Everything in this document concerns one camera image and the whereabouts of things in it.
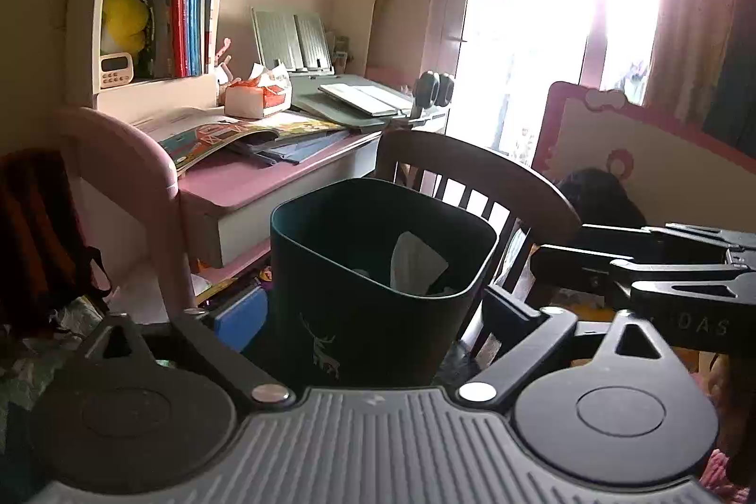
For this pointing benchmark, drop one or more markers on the yellow plush toy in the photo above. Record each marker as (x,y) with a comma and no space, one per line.
(124,17)

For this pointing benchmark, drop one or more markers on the blue paper folder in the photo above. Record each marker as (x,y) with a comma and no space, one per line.
(307,147)

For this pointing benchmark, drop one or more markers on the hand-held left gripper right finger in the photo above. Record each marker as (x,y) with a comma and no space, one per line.
(531,344)

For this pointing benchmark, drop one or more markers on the orange black backpack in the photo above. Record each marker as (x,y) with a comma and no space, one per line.
(35,232)

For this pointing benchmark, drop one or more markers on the pink desk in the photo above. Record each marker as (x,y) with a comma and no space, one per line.
(236,179)

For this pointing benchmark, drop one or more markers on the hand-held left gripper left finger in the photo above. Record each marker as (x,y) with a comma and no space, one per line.
(242,318)

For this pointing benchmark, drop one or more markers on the small pink figurine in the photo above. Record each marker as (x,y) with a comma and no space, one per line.
(223,61)

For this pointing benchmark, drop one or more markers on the dark green deer print bin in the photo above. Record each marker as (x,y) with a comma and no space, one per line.
(331,274)

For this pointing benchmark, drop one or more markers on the row of upright books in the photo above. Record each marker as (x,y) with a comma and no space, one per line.
(189,8)

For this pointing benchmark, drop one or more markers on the small green decor box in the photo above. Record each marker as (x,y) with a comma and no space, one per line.
(339,49)

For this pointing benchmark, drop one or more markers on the pink framed whiteboard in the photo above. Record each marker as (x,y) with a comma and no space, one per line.
(590,138)

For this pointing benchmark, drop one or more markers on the white digital timer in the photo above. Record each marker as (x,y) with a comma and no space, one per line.
(116,70)

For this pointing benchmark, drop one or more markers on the white tissue pack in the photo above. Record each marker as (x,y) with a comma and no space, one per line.
(245,102)

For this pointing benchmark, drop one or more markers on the person's right hand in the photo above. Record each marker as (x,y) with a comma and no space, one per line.
(735,415)

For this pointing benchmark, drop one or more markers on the beige curtain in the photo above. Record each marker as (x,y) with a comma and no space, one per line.
(703,8)

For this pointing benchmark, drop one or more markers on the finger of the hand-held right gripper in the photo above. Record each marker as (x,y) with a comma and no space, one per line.
(579,265)
(649,237)

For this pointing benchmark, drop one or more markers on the dark wooden chair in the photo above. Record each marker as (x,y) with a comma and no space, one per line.
(508,179)

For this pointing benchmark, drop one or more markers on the grey green book stand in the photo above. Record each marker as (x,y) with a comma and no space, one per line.
(283,37)

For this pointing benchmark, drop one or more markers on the dark cloth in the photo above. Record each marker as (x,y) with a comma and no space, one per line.
(596,203)

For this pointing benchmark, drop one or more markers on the white paper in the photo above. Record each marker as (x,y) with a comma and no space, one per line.
(413,262)

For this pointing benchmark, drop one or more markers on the open white notebook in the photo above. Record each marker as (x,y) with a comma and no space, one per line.
(366,98)

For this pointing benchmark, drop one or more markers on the open colourful picture book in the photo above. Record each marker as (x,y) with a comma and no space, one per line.
(207,138)

